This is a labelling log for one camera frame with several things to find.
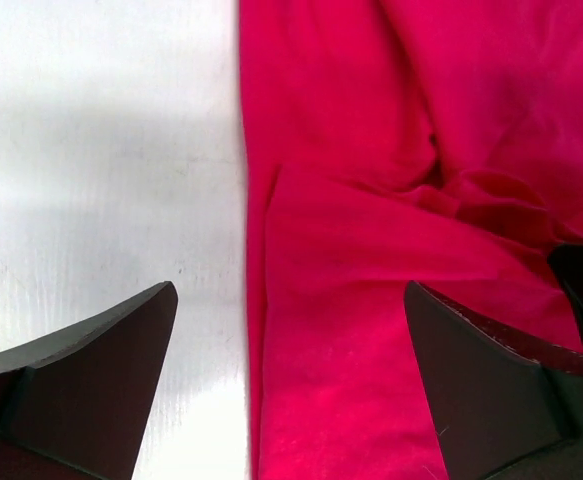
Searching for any pink t-shirt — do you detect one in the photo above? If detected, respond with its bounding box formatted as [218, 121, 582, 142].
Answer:
[239, 1, 583, 479]

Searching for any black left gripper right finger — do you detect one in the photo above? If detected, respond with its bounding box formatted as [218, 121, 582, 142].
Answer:
[404, 282, 583, 479]

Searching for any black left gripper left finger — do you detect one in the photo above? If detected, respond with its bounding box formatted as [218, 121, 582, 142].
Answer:
[0, 282, 178, 479]

